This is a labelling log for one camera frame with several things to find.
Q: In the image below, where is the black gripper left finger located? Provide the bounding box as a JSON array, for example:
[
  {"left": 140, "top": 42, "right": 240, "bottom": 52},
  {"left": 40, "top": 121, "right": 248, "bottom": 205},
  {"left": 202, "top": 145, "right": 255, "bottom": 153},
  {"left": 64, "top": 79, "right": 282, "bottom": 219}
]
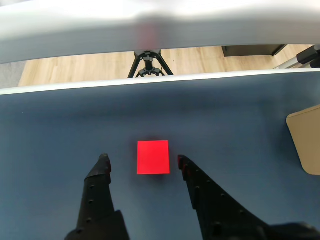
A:
[{"left": 64, "top": 152, "right": 131, "bottom": 240}]

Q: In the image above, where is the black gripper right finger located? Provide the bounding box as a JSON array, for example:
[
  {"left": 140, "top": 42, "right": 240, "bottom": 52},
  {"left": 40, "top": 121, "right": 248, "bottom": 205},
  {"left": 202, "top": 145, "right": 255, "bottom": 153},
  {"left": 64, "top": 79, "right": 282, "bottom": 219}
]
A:
[{"left": 177, "top": 154, "right": 273, "bottom": 240}]

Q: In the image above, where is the red cube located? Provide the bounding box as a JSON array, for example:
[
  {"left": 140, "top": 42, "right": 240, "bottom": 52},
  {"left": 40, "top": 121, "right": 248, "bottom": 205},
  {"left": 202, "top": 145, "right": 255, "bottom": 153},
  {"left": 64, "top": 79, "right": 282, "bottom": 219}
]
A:
[{"left": 136, "top": 140, "right": 171, "bottom": 176}]

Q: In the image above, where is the beige square box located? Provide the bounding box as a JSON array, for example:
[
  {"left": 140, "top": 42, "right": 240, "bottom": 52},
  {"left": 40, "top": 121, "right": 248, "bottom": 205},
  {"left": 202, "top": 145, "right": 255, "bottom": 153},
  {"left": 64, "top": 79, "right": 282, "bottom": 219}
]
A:
[{"left": 286, "top": 104, "right": 320, "bottom": 176}]

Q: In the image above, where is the black tripod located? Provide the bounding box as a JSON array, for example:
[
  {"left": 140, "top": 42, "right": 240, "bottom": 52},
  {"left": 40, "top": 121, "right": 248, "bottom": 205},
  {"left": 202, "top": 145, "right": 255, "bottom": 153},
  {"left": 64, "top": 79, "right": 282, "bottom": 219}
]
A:
[{"left": 127, "top": 49, "right": 175, "bottom": 79}]

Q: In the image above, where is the dark office cabinet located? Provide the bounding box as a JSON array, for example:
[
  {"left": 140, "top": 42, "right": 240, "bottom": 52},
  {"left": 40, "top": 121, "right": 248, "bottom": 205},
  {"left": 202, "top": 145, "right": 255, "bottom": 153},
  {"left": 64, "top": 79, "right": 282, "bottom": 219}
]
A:
[{"left": 221, "top": 44, "right": 288, "bottom": 58}]

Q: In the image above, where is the silver metal table rail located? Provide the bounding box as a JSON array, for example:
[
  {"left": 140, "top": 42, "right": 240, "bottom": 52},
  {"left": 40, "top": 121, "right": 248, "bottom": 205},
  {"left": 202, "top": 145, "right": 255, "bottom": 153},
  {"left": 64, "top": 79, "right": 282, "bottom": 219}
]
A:
[{"left": 0, "top": 0, "right": 320, "bottom": 66}]

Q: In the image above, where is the silver pole camera stand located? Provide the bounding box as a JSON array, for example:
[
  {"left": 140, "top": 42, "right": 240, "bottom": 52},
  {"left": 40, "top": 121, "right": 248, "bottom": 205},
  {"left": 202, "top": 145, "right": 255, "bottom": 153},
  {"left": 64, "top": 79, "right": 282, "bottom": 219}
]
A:
[{"left": 274, "top": 44, "right": 320, "bottom": 70}]

